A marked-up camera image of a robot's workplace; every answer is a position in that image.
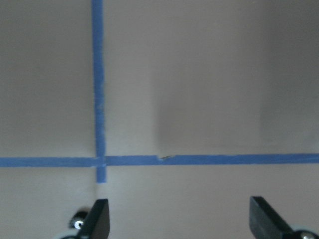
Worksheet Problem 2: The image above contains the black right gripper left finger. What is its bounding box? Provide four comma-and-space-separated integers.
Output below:
79, 199, 110, 239

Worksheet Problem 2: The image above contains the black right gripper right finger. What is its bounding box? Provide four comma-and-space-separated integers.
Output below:
249, 196, 295, 239

